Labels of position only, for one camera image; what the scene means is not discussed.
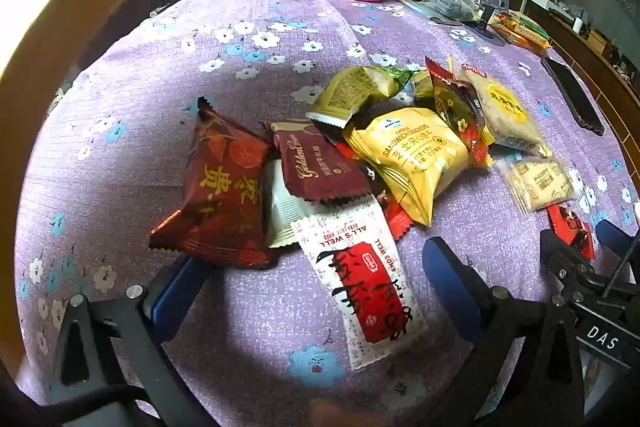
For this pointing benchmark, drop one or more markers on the clear cracker packet yellow label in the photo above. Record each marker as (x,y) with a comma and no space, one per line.
(505,107)

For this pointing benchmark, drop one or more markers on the red floral packet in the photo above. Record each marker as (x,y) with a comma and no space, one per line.
(455,107)

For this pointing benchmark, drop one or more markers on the orange biscuit pack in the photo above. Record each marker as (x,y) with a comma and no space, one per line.
(515,34)

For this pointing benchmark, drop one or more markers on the flat clear packet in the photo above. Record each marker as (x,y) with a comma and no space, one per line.
(417,8)

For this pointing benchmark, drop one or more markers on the green striped biscuit pack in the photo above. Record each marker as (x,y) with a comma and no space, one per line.
(531,24)

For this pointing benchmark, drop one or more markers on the brown chocolate packet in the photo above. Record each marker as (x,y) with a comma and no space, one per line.
(315,167)

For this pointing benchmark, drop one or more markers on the brown wooden cabinet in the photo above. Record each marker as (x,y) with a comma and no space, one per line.
(575,47)

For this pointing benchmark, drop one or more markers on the clear bag with dark contents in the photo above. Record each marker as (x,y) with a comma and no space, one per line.
(450,8)

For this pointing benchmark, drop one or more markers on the orange-red packet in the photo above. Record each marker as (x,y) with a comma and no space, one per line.
(395,219)

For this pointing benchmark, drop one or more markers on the purple floral tablecloth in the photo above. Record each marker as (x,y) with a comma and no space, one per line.
(225,82)

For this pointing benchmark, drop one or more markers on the black smartphone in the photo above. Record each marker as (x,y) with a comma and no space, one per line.
(570,92)

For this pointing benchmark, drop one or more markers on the white packet with red label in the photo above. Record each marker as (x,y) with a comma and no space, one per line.
(360,272)

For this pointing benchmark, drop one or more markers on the small red packet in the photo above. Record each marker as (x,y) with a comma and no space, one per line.
(570,227)

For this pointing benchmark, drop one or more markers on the dark red triangular packet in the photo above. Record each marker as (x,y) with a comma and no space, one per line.
(225,187)

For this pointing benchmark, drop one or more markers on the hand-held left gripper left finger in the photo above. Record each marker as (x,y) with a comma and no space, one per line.
(170,297)

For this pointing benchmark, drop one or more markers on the small clear biscuit packet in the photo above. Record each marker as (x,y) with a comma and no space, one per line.
(542,184)

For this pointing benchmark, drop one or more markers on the plain white packet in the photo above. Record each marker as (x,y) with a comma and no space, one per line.
(282,212)

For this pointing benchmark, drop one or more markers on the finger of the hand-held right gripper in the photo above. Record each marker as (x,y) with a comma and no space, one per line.
(557,252)
(607,232)

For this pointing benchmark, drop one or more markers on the yellow packet with green end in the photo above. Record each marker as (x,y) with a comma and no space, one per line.
(355,89)

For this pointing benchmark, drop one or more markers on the white flat box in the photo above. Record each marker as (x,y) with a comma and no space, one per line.
(542,2)

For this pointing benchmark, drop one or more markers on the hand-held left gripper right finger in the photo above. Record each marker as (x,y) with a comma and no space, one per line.
(447,277)

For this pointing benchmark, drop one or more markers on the small green packet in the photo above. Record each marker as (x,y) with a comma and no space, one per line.
(422,88)

